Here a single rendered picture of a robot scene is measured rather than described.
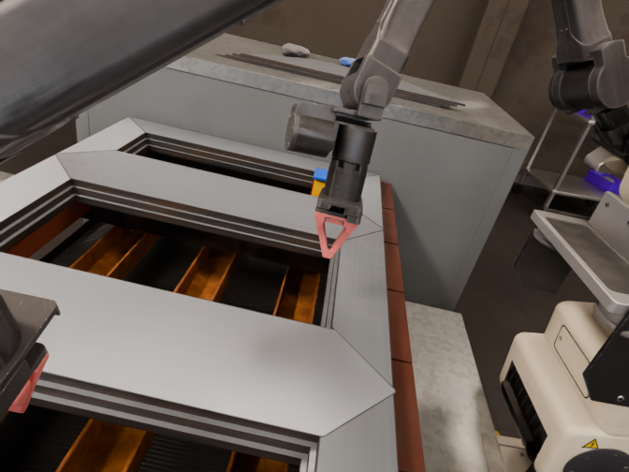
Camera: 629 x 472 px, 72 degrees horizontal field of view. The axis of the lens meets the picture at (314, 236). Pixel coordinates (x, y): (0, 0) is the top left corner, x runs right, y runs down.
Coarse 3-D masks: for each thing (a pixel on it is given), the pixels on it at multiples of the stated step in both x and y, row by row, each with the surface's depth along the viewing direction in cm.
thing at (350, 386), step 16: (336, 336) 63; (336, 352) 60; (352, 352) 61; (336, 368) 58; (352, 368) 58; (368, 368) 59; (336, 384) 56; (352, 384) 56; (368, 384) 57; (336, 400) 53; (352, 400) 54; (368, 400) 54; (336, 416) 51; (352, 416) 52
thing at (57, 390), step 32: (224, 160) 117; (256, 160) 117; (64, 192) 85; (96, 192) 87; (128, 192) 87; (0, 224) 71; (32, 224) 77; (192, 224) 88; (224, 224) 88; (256, 224) 88; (320, 256) 88; (64, 384) 49; (96, 416) 49; (128, 416) 49; (160, 416) 49; (192, 416) 49; (224, 416) 49; (224, 448) 50; (256, 448) 49; (288, 448) 50
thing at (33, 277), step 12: (12, 264) 63; (24, 264) 63; (36, 264) 64; (48, 264) 64; (0, 276) 60; (12, 276) 61; (24, 276) 61; (36, 276) 61; (48, 276) 62; (60, 276) 62; (12, 288) 59; (24, 288) 59; (36, 288) 59; (48, 288) 60
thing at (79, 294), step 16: (80, 272) 64; (64, 288) 61; (80, 288) 61; (96, 288) 62; (112, 288) 62; (64, 304) 58; (80, 304) 59; (96, 304) 59; (64, 320) 56; (80, 320) 56; (48, 336) 53; (64, 336) 54
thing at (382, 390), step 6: (378, 378) 58; (384, 378) 58; (378, 384) 57; (384, 384) 57; (378, 390) 56; (384, 390) 56; (390, 390) 56; (378, 396) 55; (384, 396) 55; (378, 402) 54
